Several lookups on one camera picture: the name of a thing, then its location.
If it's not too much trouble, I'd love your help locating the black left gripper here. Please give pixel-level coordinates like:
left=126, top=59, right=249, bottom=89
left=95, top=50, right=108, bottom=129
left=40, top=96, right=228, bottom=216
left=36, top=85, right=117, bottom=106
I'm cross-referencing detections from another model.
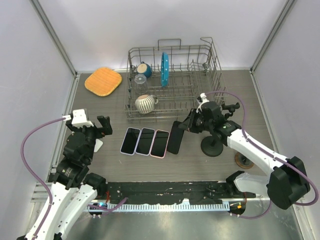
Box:
left=67, top=115, right=112, bottom=162

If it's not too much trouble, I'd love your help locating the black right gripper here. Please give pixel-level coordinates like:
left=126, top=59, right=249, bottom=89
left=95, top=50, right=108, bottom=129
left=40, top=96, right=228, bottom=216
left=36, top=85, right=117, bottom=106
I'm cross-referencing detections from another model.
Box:
left=179, top=108, right=213, bottom=134

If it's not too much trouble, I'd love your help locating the black phone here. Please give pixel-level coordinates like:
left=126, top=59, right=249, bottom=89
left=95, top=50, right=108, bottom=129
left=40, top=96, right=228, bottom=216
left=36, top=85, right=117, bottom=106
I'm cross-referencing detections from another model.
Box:
left=167, top=121, right=185, bottom=155

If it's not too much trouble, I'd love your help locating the black round-base phone stand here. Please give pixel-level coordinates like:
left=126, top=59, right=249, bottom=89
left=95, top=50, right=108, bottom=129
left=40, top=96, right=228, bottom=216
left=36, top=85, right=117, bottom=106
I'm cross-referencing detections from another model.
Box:
left=219, top=102, right=240, bottom=123

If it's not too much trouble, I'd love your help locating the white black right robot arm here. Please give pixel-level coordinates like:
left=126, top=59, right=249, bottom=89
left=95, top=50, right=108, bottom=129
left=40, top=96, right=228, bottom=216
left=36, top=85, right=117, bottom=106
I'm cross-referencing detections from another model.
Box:
left=178, top=100, right=311, bottom=210

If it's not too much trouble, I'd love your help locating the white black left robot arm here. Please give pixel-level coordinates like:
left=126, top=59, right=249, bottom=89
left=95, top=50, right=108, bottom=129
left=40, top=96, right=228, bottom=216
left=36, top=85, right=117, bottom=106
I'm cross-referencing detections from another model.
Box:
left=20, top=109, right=113, bottom=240

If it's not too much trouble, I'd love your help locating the white stand of pink phone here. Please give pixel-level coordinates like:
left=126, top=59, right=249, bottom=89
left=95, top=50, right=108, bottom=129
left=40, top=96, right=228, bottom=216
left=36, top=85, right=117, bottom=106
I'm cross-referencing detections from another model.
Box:
left=93, top=139, right=104, bottom=153

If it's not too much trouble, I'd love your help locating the wooden rimmed round stand base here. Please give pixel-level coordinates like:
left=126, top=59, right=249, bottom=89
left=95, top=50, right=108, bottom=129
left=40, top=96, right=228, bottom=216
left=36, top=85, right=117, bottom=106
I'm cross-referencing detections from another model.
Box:
left=234, top=152, right=254, bottom=169

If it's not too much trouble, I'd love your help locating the white grey striped mug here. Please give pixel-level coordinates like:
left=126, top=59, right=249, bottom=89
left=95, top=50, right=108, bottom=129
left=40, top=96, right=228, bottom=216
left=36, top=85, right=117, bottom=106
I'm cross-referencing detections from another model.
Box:
left=134, top=94, right=159, bottom=115

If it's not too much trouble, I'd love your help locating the clear drinking glass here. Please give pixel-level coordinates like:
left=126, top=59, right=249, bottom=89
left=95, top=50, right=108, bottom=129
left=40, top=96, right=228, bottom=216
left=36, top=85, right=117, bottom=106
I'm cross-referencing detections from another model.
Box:
left=133, top=74, right=149, bottom=96

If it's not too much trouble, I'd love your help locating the dark blue ceramic cup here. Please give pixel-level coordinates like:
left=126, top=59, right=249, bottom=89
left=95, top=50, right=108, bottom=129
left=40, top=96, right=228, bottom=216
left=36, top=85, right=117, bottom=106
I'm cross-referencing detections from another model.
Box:
left=136, top=62, right=152, bottom=79

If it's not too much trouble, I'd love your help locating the blue dotted plate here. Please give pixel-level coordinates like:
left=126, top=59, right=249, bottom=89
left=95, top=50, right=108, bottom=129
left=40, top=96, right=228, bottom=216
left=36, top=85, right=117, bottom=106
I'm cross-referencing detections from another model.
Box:
left=160, top=52, right=169, bottom=87

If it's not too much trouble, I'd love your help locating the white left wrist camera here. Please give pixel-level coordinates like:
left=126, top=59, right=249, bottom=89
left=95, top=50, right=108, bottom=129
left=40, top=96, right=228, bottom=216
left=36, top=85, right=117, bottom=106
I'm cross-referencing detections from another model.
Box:
left=62, top=109, right=94, bottom=128

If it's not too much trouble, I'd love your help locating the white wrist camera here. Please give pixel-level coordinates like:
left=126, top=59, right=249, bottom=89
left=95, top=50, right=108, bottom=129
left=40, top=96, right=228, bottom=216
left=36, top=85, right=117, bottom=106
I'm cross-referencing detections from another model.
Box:
left=62, top=109, right=94, bottom=128
left=196, top=93, right=209, bottom=113

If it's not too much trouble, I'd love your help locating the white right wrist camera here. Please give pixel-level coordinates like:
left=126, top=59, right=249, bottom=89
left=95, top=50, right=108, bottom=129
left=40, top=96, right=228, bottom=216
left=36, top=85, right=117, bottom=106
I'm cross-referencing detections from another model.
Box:
left=196, top=93, right=209, bottom=113

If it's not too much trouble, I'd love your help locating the grey wire dish rack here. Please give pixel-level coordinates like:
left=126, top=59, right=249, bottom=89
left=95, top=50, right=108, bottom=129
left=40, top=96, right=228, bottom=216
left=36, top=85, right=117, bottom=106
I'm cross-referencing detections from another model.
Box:
left=124, top=37, right=227, bottom=122

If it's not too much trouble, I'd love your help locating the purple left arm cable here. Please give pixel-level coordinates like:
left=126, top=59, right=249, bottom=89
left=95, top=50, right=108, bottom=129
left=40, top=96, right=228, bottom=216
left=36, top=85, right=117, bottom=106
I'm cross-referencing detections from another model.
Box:
left=20, top=117, right=73, bottom=236

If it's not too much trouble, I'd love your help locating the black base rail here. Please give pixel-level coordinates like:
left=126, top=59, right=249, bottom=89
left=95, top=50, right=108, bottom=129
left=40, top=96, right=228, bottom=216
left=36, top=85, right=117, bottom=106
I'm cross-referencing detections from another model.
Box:
left=104, top=181, right=256, bottom=205

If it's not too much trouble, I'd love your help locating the white slotted cable duct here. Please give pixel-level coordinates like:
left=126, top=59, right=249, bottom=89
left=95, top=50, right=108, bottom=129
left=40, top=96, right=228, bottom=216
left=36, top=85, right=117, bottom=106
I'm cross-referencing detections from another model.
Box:
left=84, top=202, right=231, bottom=213

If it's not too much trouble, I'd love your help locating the aluminium frame post left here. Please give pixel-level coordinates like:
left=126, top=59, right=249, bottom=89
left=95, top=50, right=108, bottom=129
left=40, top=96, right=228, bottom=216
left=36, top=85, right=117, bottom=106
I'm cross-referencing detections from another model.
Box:
left=29, top=0, right=78, bottom=76

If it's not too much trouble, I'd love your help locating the aluminium frame post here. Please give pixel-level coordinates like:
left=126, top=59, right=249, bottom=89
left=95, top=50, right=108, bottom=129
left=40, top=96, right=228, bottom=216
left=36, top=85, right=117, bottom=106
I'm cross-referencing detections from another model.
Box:
left=29, top=0, right=78, bottom=76
left=250, top=0, right=298, bottom=74

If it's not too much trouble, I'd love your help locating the aluminium frame post right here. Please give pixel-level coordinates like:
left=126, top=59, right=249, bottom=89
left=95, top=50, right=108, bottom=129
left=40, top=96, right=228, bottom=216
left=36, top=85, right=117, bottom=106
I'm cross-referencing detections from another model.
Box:
left=250, top=0, right=298, bottom=74

